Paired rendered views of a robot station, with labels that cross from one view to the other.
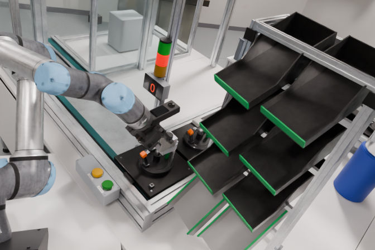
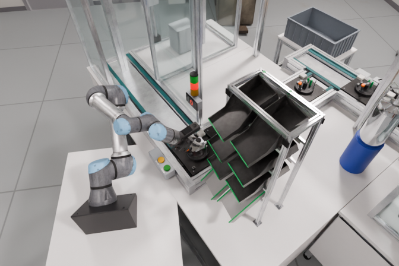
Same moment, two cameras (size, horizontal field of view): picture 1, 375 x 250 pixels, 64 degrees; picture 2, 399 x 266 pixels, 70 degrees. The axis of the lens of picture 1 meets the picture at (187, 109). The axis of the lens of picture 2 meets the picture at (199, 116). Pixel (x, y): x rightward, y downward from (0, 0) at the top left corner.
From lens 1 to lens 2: 0.63 m
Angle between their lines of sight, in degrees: 19
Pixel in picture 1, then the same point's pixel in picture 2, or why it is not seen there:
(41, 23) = (120, 49)
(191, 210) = (215, 185)
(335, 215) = (332, 184)
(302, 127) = (251, 154)
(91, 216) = (160, 185)
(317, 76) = not seen: hidden behind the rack
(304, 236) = (301, 199)
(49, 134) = not seen: hidden behind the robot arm
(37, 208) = (130, 180)
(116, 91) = (155, 129)
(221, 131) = (220, 145)
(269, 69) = (241, 113)
